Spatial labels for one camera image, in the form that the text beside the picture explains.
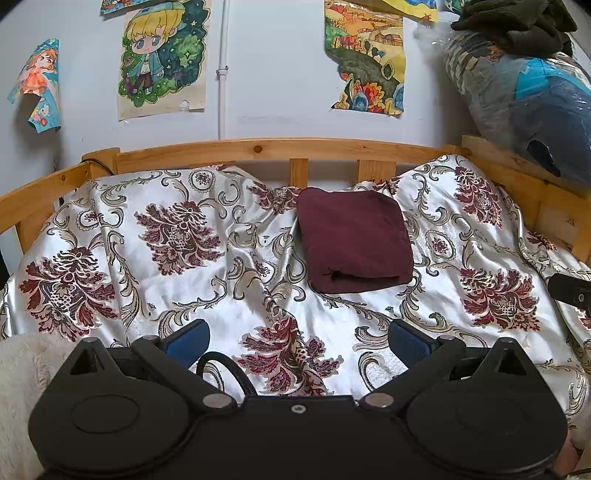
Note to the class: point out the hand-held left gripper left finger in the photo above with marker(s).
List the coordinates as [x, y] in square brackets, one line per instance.
[187, 344]

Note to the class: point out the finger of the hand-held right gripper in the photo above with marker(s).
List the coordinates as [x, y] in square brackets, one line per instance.
[570, 293]

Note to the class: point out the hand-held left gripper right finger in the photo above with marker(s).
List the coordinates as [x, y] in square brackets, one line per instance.
[408, 344]

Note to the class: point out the maroon garment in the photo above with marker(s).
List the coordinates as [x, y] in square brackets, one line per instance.
[353, 240]

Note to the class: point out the dark green clothes pile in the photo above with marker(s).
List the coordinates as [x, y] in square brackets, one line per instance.
[512, 23]

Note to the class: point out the floral satin bed sheet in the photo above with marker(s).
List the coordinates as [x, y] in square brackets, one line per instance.
[184, 277]

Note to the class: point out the white fluffy blanket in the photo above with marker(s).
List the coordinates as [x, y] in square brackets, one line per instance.
[23, 392]

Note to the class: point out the plastic bag of bedding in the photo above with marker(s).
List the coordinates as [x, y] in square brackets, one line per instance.
[521, 97]

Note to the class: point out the colourful poster strip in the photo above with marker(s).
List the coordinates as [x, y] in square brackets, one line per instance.
[122, 4]

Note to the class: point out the wooden bed frame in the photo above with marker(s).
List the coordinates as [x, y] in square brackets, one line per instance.
[258, 150]

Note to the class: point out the cartoon character wall poster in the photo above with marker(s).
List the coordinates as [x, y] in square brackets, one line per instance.
[161, 60]

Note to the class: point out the landscape wall poster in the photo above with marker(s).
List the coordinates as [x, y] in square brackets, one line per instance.
[364, 60]

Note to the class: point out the white wall pipe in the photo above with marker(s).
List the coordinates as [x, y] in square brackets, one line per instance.
[224, 55]

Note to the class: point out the small curled wall poster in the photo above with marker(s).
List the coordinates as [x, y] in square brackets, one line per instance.
[39, 87]

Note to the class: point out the yellow blue wall poster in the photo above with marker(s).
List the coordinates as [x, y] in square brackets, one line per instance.
[411, 7]

